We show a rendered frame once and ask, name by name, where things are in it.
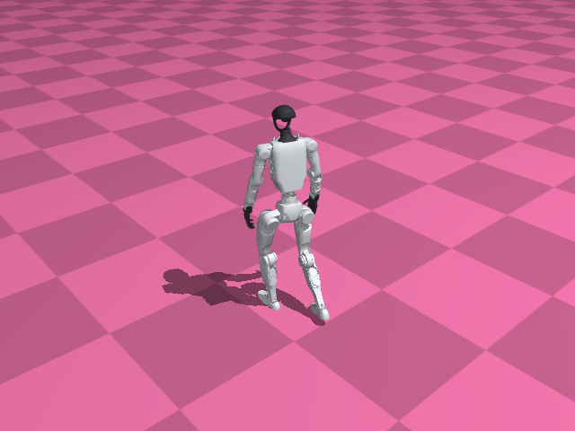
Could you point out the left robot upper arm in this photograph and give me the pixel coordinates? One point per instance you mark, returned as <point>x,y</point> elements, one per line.
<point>261,154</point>

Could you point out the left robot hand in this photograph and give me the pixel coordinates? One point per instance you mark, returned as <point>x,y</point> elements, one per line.
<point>247,217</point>

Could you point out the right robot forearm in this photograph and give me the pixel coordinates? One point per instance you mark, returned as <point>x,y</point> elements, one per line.
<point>315,186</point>

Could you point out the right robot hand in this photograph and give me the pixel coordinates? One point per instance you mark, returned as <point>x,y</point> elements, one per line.
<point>312,203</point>

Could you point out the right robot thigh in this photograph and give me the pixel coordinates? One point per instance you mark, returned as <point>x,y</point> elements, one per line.
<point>303,231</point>

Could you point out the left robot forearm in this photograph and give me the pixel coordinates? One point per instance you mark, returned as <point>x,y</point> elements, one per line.
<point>250,194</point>

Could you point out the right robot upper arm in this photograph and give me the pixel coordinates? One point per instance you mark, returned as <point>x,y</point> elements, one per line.
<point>313,158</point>

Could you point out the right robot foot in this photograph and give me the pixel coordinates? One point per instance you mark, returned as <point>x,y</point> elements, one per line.
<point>323,314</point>

